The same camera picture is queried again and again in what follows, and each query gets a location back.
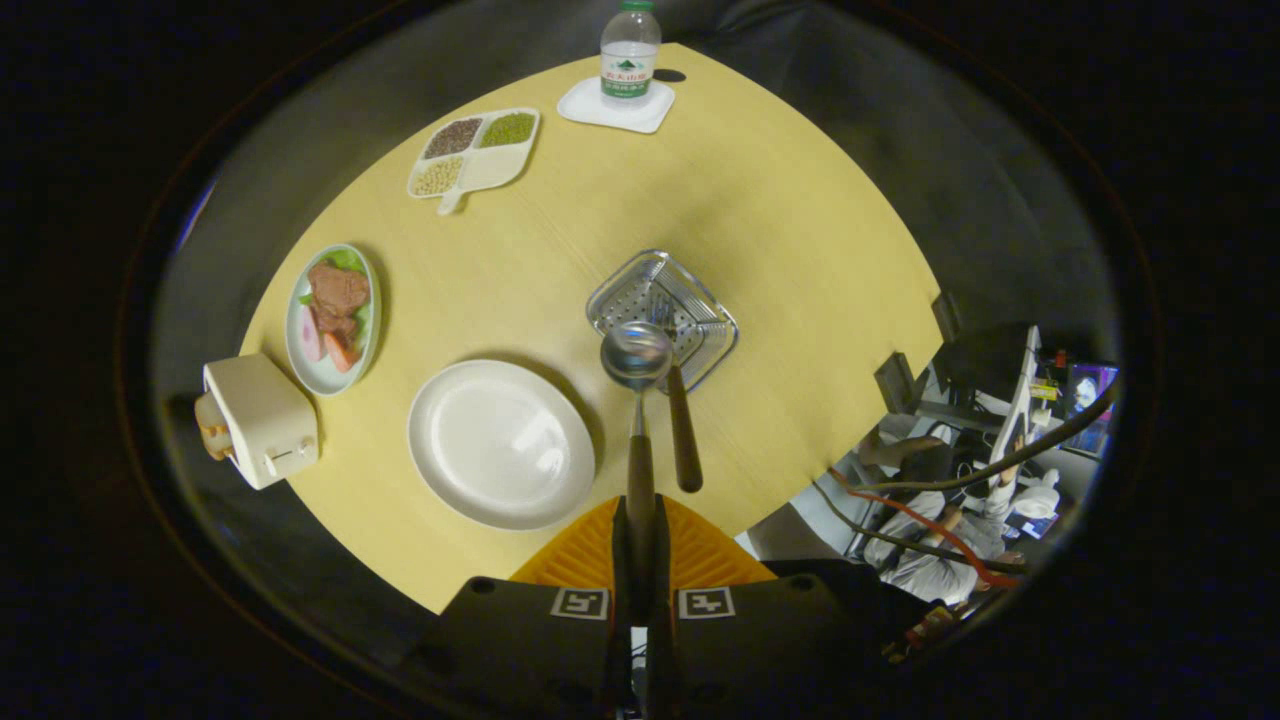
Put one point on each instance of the black table edge bracket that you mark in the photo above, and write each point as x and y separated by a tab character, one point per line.
895	382
946	318

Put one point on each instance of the pale green food plate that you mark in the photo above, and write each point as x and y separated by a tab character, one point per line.
320	379

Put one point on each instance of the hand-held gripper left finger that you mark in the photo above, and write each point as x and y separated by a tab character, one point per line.
520	650

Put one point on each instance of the lit computer monitor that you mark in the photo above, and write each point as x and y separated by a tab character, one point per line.
1090	400

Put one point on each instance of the white round plate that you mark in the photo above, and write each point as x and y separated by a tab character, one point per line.
500	440

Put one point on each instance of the red sausage slice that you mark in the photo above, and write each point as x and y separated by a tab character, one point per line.
342	353

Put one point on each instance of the small brown meat piece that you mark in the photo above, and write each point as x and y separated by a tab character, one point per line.
338	325

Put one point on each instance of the white divided tray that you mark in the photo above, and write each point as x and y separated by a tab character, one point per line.
495	168

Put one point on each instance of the pale bean pile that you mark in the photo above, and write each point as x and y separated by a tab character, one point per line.
438	176

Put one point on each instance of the toast slice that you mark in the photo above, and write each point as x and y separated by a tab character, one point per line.
209	412
218	444

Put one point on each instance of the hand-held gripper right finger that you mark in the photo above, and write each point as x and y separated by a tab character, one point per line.
770	650

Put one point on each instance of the green lettuce leaf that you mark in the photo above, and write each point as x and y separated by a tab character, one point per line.
345	258

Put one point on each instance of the white upright panel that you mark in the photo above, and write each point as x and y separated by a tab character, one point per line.
1025	390

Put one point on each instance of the brown meat patty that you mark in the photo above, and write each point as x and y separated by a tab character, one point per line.
340	288

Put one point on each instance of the pink ham slice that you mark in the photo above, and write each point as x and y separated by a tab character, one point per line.
310	338

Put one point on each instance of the dark brown grain pile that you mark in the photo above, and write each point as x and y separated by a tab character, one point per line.
453	138

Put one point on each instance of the green bean pile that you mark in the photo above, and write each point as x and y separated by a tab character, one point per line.
507	129

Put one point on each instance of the white toaster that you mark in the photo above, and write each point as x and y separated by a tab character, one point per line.
265	415

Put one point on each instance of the white square coaster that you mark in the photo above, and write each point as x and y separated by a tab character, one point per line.
590	110

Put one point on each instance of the clear water bottle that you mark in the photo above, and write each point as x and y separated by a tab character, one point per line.
630	60

